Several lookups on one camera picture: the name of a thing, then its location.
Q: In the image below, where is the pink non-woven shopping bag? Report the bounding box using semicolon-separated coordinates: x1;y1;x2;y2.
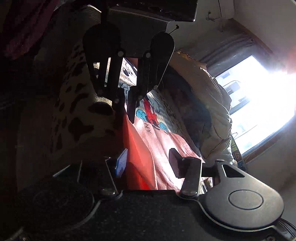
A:
123;115;204;192

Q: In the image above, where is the cream crumpled duvet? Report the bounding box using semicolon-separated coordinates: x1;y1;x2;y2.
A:
170;51;237;166

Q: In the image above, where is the blue clothing pile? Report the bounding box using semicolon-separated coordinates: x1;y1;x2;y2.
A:
161;66;212;149

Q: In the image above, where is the grey window curtain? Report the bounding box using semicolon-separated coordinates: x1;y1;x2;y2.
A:
199;33;259;77

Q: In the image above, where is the cartoon mouse bed blanket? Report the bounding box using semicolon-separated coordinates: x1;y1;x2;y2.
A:
16;44;127;190

